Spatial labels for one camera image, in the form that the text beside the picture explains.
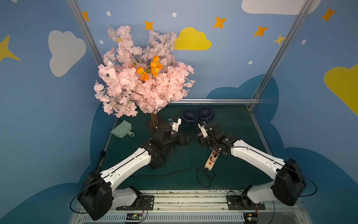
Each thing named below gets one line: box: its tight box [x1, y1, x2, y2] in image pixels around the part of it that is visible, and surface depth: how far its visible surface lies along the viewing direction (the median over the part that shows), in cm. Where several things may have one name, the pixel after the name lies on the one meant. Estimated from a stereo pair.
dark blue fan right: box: [197, 105, 215, 123], surface depth 107 cm
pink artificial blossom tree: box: [94, 25, 196, 128], surface depth 65 cm
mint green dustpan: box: [109, 119, 135, 139], surface depth 109 cm
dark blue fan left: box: [181, 108, 199, 128], surface depth 106 cm
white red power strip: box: [204, 149, 221, 171], surface depth 88 cm
